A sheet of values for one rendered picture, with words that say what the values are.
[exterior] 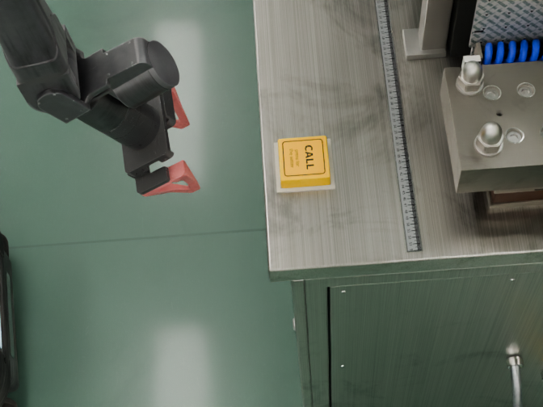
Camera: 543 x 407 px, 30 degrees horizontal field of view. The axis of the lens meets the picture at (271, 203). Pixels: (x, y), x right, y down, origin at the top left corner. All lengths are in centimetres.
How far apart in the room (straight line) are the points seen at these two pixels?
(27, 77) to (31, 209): 147
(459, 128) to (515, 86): 10
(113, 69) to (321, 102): 47
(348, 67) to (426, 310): 39
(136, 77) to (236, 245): 132
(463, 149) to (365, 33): 34
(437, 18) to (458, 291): 39
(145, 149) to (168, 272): 119
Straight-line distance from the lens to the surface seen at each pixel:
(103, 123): 117
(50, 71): 108
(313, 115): 149
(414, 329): 163
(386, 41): 157
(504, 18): 139
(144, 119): 120
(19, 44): 105
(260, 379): 227
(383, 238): 139
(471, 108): 135
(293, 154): 143
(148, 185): 122
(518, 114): 136
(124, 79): 112
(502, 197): 141
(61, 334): 238
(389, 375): 184
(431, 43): 154
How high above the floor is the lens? 215
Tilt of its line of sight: 62 degrees down
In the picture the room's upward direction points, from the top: 7 degrees counter-clockwise
